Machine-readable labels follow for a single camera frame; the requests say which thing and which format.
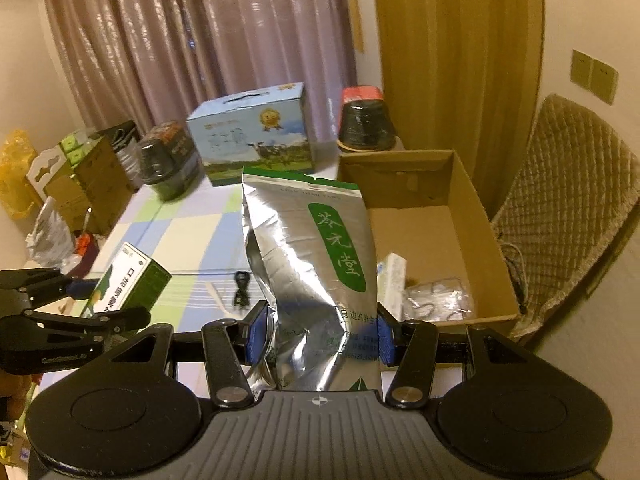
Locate orange small object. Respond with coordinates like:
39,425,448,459
74,232,99,262

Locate silver green foil bag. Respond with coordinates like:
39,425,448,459
241,165,384,394

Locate black cable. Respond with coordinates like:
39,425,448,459
233,270,252,310

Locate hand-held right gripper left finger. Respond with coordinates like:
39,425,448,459
107,301,276,409

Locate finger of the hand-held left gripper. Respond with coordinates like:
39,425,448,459
0,266,97,307
0,306,152,377

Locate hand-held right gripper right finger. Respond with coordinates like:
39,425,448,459
375,302,538,409

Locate yellow plastic bag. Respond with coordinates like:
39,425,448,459
0,129,40,220

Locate black container with red lid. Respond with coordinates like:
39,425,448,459
336,85,400,154

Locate blue milk carton box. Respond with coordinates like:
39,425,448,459
185,81,315,187

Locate wall switch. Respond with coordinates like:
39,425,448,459
570,48,619,106

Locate white cable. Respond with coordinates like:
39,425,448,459
499,239,530,312

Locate brown cardboard box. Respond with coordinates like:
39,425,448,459
336,148,522,337

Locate dark green medicine box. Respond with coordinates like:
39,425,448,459
81,241,173,322

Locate slim white medicine box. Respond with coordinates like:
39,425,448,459
376,252,409,319

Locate chair with quilted cover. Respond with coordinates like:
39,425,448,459
491,93,640,339

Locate white plastic bag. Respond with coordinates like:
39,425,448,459
24,196,77,267

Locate pink curtain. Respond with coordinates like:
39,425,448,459
41,0,359,147

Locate dark wrapped bowl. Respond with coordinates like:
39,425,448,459
136,119,204,203

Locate clear plastic case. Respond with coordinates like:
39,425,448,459
401,276,475,323

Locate stack of cardboard cartons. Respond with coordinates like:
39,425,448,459
24,120,142,235

